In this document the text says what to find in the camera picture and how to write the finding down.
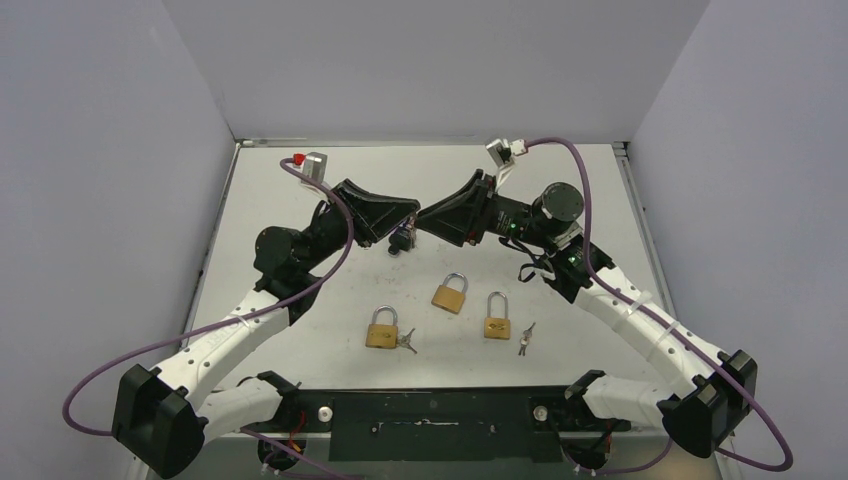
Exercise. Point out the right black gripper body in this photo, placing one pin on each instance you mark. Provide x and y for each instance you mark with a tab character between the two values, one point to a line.
486	208

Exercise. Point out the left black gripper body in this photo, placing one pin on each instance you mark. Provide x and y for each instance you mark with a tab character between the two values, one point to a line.
364	228

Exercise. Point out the black padlock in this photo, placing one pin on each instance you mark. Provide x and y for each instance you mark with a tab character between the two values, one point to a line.
402	239

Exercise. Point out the brass padlock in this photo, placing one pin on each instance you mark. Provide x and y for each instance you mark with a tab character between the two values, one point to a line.
382	335
448	298
497	327

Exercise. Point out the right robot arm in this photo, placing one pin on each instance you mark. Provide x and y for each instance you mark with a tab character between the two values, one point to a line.
705	392

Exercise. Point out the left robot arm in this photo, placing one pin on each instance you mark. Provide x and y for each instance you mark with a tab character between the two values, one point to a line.
167	413

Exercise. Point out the keys beside left padlock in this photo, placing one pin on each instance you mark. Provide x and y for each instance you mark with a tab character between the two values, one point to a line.
405	341

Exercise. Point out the keys beside padlock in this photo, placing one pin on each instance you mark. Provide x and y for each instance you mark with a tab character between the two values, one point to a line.
405	341
525	339

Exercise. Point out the keys beside right padlock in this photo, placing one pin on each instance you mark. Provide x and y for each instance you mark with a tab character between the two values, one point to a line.
525	339

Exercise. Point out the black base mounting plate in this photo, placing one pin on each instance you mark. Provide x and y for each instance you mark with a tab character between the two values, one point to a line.
469	424

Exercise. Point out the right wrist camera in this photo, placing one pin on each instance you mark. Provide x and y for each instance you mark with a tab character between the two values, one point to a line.
504	153

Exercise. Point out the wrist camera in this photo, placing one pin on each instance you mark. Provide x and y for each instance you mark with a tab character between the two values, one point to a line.
504	153
313	166

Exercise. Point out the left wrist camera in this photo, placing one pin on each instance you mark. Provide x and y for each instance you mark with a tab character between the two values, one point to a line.
313	166

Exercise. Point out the aluminium frame rail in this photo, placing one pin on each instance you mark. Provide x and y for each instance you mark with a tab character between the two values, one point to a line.
307	142

